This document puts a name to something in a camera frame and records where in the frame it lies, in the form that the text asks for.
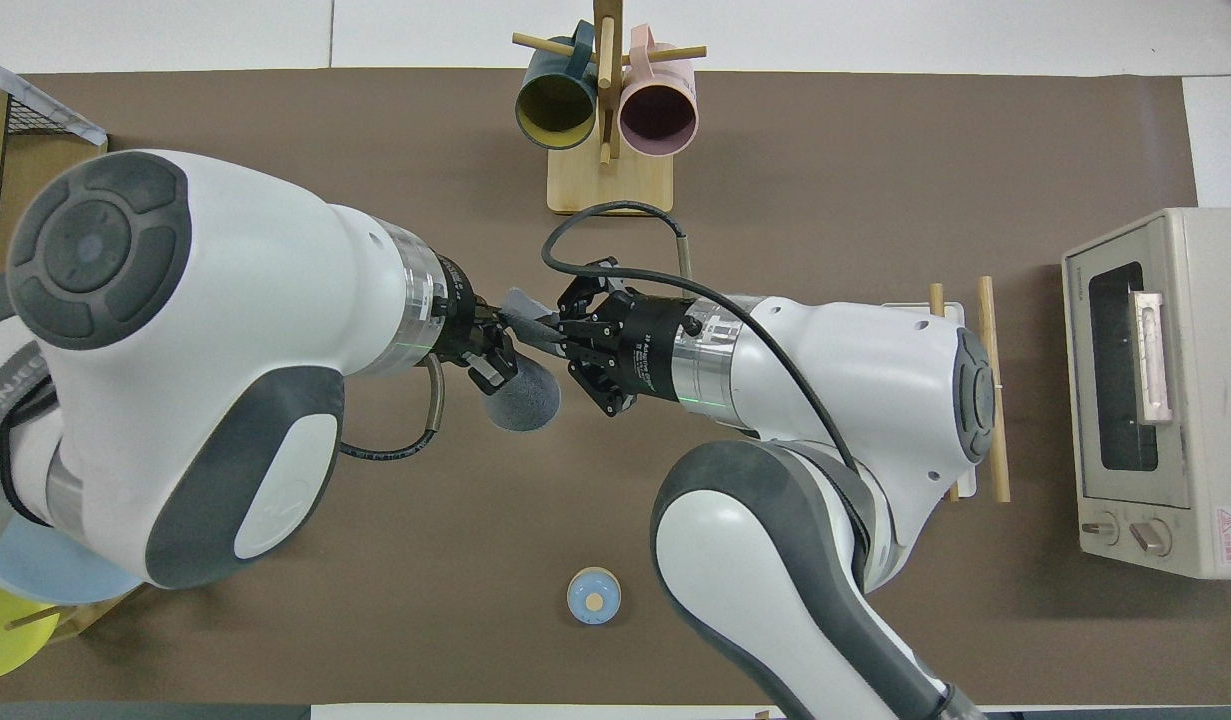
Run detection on purple towel with grey back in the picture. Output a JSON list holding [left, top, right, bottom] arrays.
[[480, 288, 563, 434]]

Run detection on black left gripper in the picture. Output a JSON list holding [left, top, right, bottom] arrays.
[[437, 255, 566, 394]]

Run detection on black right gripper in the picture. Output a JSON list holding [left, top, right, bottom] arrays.
[[557, 257, 698, 420]]

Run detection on pink mug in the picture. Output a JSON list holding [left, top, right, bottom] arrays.
[[619, 25, 699, 159]]

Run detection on white towel rack wooden bars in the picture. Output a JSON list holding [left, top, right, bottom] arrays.
[[880, 277, 1012, 504]]

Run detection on cream toaster oven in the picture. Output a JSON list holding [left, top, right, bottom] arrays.
[[1062, 207, 1231, 581]]

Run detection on black wire basket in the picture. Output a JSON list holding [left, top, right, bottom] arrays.
[[0, 90, 106, 141]]

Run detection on yellow plate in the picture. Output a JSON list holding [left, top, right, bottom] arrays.
[[0, 572, 64, 685]]

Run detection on light blue plate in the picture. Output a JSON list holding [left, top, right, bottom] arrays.
[[0, 518, 144, 605]]

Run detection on wooden shelf unit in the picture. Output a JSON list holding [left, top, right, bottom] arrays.
[[0, 78, 109, 283]]

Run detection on wooden plate rack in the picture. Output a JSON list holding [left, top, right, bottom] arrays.
[[5, 588, 148, 641]]

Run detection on wooden mug tree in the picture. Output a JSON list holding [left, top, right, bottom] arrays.
[[512, 0, 708, 217]]

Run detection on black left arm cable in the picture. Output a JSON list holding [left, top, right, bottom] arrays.
[[338, 355, 447, 465]]

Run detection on brown table mat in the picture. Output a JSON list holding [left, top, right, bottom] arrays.
[[0, 67, 1231, 707]]

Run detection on dark teal mug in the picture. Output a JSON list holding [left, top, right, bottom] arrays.
[[515, 20, 601, 151]]

